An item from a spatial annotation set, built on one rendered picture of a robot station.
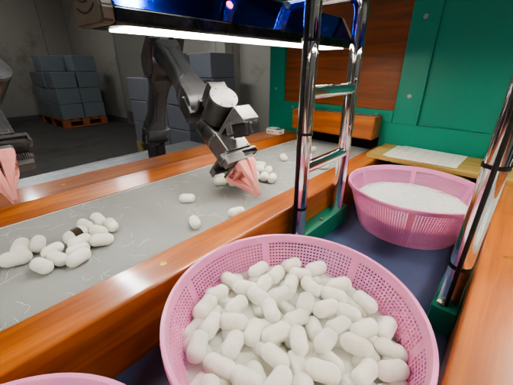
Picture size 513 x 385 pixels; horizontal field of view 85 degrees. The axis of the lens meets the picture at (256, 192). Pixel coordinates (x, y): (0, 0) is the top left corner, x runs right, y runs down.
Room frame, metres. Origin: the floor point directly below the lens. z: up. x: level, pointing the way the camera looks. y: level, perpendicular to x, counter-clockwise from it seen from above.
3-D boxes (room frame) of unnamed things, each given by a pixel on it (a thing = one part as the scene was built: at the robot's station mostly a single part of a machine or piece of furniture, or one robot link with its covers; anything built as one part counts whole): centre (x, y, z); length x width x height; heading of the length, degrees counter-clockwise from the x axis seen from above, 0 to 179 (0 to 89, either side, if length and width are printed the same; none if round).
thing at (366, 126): (0.98, -0.26, 0.83); 0.30 x 0.06 x 0.07; 48
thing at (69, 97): (5.72, 3.62, 0.60); 1.15 x 0.77 x 1.19; 51
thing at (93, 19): (0.61, -0.01, 1.08); 0.62 x 0.08 x 0.07; 138
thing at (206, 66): (3.54, 0.89, 0.57); 1.10 x 0.73 x 1.14; 51
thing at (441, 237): (0.55, -0.33, 0.72); 0.27 x 0.27 x 0.10
